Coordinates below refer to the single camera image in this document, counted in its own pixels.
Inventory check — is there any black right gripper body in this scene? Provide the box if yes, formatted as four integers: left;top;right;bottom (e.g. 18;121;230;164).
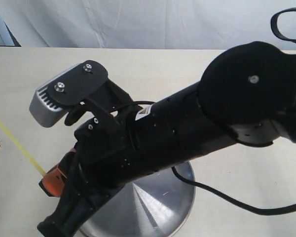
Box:
65;116;143;193

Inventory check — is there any thin yellow stick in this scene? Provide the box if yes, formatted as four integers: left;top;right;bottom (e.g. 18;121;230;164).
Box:
0;120;46;177

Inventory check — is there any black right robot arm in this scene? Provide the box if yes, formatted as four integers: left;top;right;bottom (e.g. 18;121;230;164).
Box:
30;41;296;237

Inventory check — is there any round stainless steel plate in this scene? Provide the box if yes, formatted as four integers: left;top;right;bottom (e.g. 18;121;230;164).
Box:
80;169;195;237

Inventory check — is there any white backdrop cloth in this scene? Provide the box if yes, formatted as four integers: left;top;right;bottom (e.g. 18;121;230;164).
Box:
0;0;296;49

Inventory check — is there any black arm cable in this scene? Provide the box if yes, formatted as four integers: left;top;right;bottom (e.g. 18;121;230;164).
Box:
171;7;296;216

